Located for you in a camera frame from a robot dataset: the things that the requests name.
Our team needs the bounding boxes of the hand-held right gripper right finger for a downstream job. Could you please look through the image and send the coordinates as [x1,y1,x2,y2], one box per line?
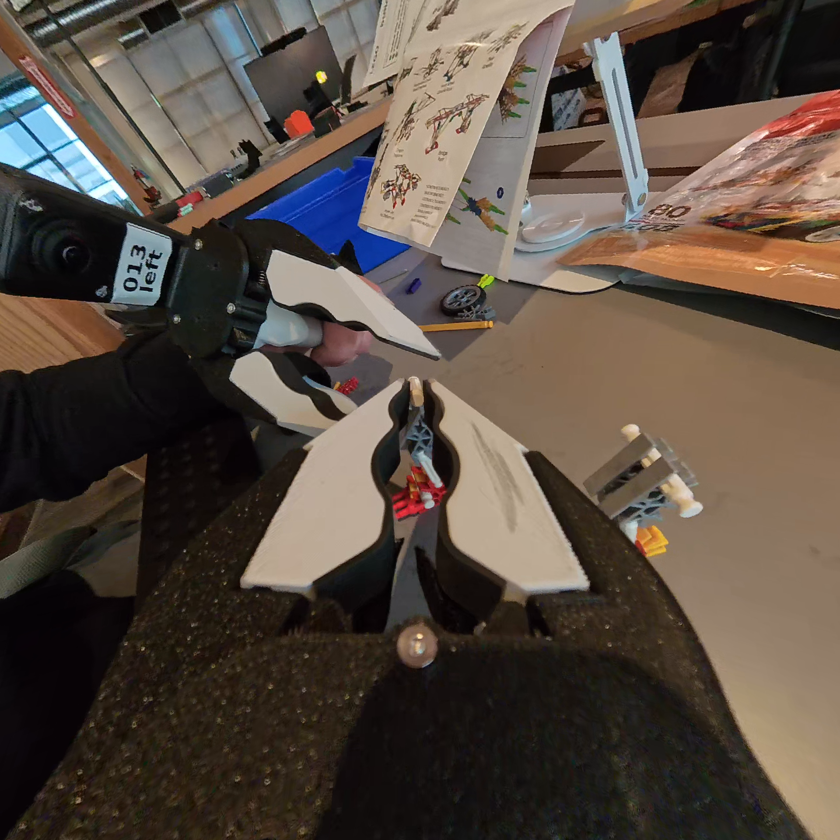
[423,379,590,603]

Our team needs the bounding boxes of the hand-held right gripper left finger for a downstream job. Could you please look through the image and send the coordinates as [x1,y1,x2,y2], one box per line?
[240,378,411,599]

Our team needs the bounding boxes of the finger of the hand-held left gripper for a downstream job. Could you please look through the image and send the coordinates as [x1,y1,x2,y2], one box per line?
[266,249,442,361]
[230,351,358,435]

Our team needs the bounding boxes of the blue plastic container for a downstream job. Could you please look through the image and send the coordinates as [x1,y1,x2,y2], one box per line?
[246,156,411,273]

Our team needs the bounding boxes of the grey red yellow toy assembly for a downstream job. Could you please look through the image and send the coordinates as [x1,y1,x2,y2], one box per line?
[392,407,448,522]
[583,423,704,559]

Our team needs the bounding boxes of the person's left forearm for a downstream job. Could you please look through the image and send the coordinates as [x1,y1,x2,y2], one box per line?
[0,328,263,514]

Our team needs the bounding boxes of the person's left hand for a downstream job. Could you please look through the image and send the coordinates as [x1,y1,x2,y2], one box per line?
[308,325,375,368]

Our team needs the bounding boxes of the toy wheel with grey hub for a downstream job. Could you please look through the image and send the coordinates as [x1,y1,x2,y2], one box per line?
[441,285,488,319]

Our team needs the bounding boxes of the cluttered background table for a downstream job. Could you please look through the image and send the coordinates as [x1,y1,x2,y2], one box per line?
[147,92,395,231]

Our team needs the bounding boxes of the instruction sheet on white stand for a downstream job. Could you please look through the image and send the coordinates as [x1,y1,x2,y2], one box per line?
[433,0,657,293]

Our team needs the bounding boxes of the wooden board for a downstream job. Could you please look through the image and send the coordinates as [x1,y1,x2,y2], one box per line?
[0,292,147,483]

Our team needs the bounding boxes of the printed instruction sheet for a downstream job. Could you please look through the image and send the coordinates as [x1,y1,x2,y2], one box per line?
[357,0,577,249]

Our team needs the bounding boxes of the black monitor screen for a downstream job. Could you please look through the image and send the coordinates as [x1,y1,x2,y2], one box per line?
[243,26,345,126]

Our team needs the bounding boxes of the dark clothing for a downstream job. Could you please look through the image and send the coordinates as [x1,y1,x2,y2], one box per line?
[0,571,135,834]

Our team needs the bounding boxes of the toy parts bag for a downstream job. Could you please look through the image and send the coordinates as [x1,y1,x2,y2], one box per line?
[558,92,840,309]

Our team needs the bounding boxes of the wooden post with red sign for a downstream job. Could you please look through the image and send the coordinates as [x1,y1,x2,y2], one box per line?
[0,13,152,214]

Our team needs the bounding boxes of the grey webbing strap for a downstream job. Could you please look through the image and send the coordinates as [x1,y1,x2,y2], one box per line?
[0,521,139,599]

